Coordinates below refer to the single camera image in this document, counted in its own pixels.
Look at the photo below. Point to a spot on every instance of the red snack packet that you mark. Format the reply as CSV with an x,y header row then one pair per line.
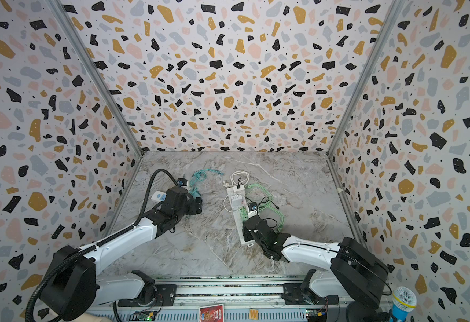
x,y
212,313

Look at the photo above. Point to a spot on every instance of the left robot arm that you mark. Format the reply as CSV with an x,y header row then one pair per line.
x,y
72,284

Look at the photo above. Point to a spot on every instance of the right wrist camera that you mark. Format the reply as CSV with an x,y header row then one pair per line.
x,y
253,209

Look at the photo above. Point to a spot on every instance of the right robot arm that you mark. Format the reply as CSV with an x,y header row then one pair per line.
x,y
346,268

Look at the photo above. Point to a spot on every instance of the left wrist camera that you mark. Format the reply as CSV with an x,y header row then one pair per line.
x,y
183,182

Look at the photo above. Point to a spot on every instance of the small yellow tag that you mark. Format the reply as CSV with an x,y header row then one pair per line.
x,y
253,314

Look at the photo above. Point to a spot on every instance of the large colourful power strip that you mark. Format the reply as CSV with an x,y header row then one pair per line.
x,y
240,216

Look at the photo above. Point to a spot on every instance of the small white blue power strip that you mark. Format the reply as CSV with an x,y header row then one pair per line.
x,y
158,196

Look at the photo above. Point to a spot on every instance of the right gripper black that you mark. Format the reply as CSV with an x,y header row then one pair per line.
x,y
246,230

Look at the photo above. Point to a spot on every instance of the white rectangular charger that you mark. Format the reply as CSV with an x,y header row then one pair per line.
x,y
237,201

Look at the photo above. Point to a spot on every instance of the black round object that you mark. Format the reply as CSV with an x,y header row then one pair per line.
x,y
357,312

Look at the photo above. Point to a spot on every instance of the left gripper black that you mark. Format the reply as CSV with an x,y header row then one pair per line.
x,y
195,205

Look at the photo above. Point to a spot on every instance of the blue toy microphone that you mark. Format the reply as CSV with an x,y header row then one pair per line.
x,y
404,302

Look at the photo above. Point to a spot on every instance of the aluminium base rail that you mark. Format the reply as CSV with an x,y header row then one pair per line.
x,y
277,298

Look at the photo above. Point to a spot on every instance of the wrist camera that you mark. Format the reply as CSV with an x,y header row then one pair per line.
x,y
253,209
183,182

